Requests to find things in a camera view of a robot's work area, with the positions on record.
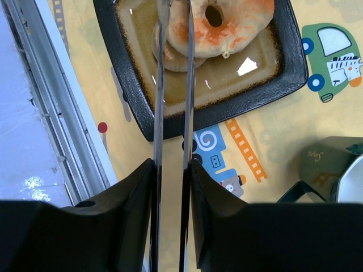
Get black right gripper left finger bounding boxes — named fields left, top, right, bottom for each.
left=1, top=159, right=154, bottom=271

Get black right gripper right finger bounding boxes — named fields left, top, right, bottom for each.
left=191, top=161, right=362, bottom=271

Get twisted orange-striped bread roll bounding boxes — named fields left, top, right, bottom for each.
left=167, top=0, right=275, bottom=58

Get metal tongs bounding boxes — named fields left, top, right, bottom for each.
left=147, top=0, right=196, bottom=272

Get yellow vehicle-print placemat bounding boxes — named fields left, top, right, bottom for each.
left=49, top=1, right=362, bottom=271

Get dark green mug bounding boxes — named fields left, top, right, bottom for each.
left=278, top=136, right=362, bottom=203

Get black square amber plate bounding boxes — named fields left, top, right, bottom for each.
left=94, top=1, right=308, bottom=141

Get aluminium table frame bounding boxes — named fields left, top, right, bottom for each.
left=1, top=1, right=117, bottom=207

